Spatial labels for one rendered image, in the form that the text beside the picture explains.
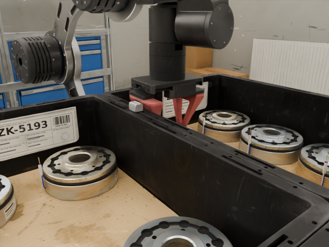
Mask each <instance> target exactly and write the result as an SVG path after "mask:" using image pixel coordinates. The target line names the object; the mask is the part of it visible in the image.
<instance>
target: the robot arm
mask: <svg viewBox="0 0 329 247"><path fill-rule="evenodd" d="M148 4H157V5H151V6H150V8H148V10H149V41H150V42H151V43H149V75H147V76H139V77H133V78H131V87H134V88H139V87H140V88H139V89H135V90H130V91H129V95H130V100H131V101H137V102H140V103H142V104H143V108H144V109H147V110H149V111H151V112H153V113H156V114H158V115H161V111H162V106H163V102H161V101H159V100H156V99H154V94H155V93H156V92H161V91H164V97H166V98H169V99H173V105H174V111H175V117H176V122H177V123H179V124H181V125H183V126H186V127H187V125H188V123H189V121H190V119H191V117H192V115H193V114H194V112H195V110H196V109H197V107H198V106H199V104H200V103H201V101H202V99H203V98H204V89H202V88H199V87H196V85H201V86H202V85H203V77H202V76H198V75H193V74H188V73H186V46H190V47H199V48H209V49H223V48H225V47H226V45H227V44H228V43H229V41H230V39H231V37H232V34H233V30H234V15H233V12H232V10H231V8H230V7H229V0H136V5H148ZM183 99H186V100H188V101H189V105H188V108H187V111H186V113H185V116H184V119H183V121H182V101H183Z"/></svg>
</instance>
